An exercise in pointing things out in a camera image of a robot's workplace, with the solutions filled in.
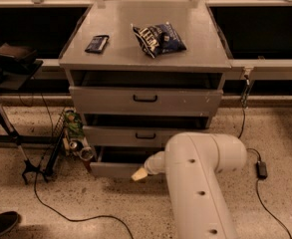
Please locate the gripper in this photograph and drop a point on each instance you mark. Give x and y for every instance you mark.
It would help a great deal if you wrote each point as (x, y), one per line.
(150, 166)

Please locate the grey bottom drawer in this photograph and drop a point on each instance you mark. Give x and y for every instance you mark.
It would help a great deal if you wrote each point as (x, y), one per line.
(120, 161)

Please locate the grey drawer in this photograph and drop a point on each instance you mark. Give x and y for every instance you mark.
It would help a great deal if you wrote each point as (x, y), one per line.
(138, 131)
(146, 93)
(120, 161)

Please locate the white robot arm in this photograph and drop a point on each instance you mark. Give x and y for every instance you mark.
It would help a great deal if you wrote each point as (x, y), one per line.
(190, 161)

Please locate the grey middle drawer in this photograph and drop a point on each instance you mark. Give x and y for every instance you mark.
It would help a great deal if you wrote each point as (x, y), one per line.
(138, 131)

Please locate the grey top drawer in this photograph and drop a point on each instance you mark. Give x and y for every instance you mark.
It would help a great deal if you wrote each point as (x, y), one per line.
(146, 93)

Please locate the grey drawer cabinet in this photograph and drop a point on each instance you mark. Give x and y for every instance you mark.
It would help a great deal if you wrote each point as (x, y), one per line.
(204, 52)

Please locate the soda can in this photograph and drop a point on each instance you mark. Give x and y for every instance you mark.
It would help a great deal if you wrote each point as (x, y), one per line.
(74, 146)

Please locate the green snack bag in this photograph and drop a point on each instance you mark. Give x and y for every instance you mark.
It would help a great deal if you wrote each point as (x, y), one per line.
(73, 124)

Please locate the black tripod stand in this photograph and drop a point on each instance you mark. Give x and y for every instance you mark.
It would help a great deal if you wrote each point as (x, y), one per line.
(18, 139)

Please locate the black power adapter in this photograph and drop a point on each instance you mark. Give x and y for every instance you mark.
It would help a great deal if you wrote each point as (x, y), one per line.
(261, 169)

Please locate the blue chip bag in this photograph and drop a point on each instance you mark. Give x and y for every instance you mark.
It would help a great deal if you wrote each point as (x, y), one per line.
(158, 39)

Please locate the small dark blue packet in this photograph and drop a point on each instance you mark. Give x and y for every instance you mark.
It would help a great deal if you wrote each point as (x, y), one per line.
(97, 44)

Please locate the black shoe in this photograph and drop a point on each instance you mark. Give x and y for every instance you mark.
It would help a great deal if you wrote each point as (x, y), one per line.
(8, 220)

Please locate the black tray on stand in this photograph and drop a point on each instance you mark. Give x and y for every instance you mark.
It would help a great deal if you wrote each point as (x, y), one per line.
(18, 64)

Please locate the wire basket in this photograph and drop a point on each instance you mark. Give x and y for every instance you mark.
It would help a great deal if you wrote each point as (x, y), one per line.
(62, 138)

